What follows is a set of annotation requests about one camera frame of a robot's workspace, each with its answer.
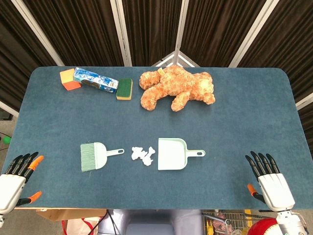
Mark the mint green dustpan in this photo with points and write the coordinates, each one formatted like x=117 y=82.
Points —
x=171 y=154

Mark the white paper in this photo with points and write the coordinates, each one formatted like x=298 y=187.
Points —
x=137 y=153
x=151 y=149
x=147 y=160

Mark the mint green hand broom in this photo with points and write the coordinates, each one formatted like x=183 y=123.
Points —
x=97 y=156

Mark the orange cube block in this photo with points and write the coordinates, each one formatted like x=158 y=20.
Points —
x=68 y=78

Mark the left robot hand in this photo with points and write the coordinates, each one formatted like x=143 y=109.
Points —
x=12 y=183

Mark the brown teddy bear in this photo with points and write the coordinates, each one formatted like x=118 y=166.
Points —
x=176 y=83

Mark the small green ball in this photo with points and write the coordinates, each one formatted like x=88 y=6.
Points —
x=6 y=140

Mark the red ball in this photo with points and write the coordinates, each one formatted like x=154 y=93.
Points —
x=264 y=227

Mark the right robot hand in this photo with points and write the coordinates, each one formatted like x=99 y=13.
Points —
x=276 y=191

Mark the brown pleated partition panel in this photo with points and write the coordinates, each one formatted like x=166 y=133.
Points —
x=215 y=29
x=14 y=49
x=293 y=36
x=80 y=31
x=151 y=29

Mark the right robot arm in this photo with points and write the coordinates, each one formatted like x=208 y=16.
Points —
x=291 y=221

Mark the lavender robot torso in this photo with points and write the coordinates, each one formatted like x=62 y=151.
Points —
x=146 y=220

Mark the red and white bag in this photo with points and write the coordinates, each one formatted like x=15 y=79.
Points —
x=78 y=226

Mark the blue cookie package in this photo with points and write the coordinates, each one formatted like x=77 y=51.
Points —
x=97 y=79

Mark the blue table mat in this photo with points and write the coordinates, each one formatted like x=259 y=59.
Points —
x=73 y=117

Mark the green and yellow sponge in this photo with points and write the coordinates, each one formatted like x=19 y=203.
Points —
x=124 y=88

